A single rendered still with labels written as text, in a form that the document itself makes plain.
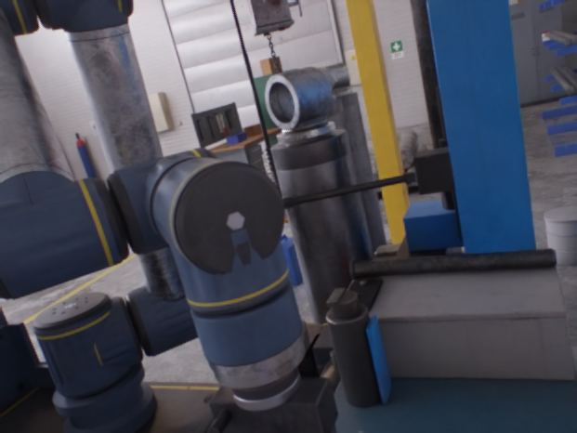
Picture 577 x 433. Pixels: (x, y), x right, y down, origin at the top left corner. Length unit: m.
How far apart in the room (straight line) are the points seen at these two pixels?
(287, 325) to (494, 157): 0.86
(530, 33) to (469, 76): 10.19
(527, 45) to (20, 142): 10.99
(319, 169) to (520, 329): 0.67
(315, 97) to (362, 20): 2.60
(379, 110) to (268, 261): 3.52
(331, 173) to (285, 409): 0.90
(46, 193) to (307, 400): 0.36
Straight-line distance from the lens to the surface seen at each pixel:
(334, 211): 1.41
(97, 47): 1.27
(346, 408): 1.00
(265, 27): 1.60
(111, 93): 1.29
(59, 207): 0.63
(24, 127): 0.78
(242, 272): 0.49
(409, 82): 12.17
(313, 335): 1.39
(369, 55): 3.97
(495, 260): 1.09
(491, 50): 1.26
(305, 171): 1.39
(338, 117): 2.78
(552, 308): 0.96
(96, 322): 1.49
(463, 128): 1.28
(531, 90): 11.52
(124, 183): 0.64
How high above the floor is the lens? 1.64
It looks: 16 degrees down
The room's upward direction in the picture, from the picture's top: 14 degrees counter-clockwise
